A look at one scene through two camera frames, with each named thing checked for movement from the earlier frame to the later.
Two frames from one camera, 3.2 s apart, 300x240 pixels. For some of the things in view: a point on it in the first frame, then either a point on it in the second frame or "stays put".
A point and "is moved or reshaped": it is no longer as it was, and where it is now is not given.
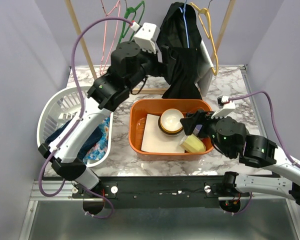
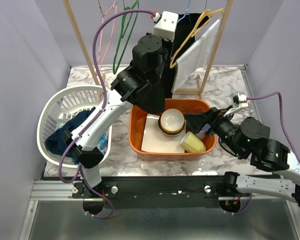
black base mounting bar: x=167 y=191 stays put
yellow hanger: x=200 y=10 to x=194 y=31
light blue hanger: x=184 y=10 to x=186 y=12
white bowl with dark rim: x=169 y=122 stays put
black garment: x=180 y=30 to x=153 y=101
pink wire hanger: x=118 y=5 is moved or reshaped
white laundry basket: x=62 y=105 stays put
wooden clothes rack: x=149 y=91 stays put
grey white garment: x=205 y=75 to x=203 y=53
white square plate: x=154 y=140 stays put
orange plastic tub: x=139 y=108 stays put
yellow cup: x=192 y=144 stays put
